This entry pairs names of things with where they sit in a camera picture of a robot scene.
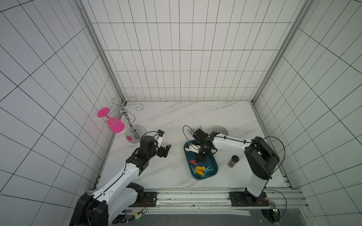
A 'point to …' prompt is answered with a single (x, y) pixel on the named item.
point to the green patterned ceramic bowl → (221, 130)
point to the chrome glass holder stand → (134, 134)
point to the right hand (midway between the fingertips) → (193, 159)
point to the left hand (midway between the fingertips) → (162, 144)
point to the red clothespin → (193, 162)
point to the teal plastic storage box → (210, 160)
